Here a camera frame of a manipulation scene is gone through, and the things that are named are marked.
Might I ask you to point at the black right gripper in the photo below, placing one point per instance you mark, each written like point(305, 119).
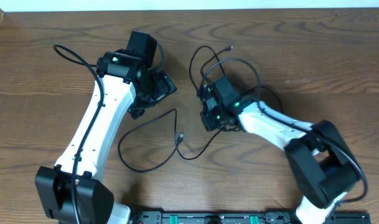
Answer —
point(205, 116)

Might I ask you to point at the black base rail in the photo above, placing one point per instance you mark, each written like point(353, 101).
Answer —
point(157, 217)

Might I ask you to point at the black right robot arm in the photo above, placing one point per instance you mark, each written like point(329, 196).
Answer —
point(323, 166)

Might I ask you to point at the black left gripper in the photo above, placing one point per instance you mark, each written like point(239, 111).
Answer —
point(166, 87)

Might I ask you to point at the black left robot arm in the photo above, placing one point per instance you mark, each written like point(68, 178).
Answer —
point(125, 83)

